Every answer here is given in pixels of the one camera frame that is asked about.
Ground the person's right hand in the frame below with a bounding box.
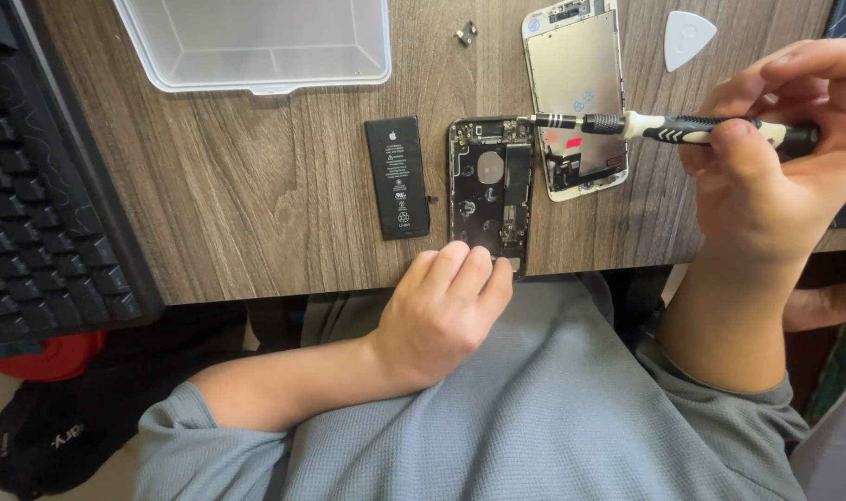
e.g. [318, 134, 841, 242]
[678, 38, 846, 272]

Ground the person's left hand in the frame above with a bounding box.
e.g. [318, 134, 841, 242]
[366, 240, 515, 392]

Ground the black and white screwdriver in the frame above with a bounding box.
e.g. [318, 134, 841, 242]
[517, 110, 822, 158]

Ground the black phone chassis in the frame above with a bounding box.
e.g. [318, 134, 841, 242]
[448, 116, 536, 281]

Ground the person's bare leg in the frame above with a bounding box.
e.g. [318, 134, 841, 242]
[782, 278, 846, 334]

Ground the grey waffle-knit shirt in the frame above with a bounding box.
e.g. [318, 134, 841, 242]
[134, 270, 811, 501]

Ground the black phone battery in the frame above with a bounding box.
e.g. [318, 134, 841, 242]
[364, 116, 440, 242]

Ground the green patterned fabric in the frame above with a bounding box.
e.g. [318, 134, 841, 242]
[804, 319, 846, 427]

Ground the white plastic opening pick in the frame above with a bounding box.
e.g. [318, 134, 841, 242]
[664, 10, 718, 74]

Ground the white phone screen assembly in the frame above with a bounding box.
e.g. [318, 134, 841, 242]
[521, 0, 630, 203]

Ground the light grey cloth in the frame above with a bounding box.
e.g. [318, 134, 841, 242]
[790, 358, 846, 501]

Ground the clear plastic storage box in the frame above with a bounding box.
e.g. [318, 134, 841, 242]
[113, 0, 393, 96]

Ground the black bag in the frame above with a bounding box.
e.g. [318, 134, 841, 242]
[0, 302, 251, 501]

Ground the red object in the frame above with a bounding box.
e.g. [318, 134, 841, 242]
[0, 330, 109, 383]

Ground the black keyboard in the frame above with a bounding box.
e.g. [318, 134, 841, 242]
[0, 0, 166, 347]

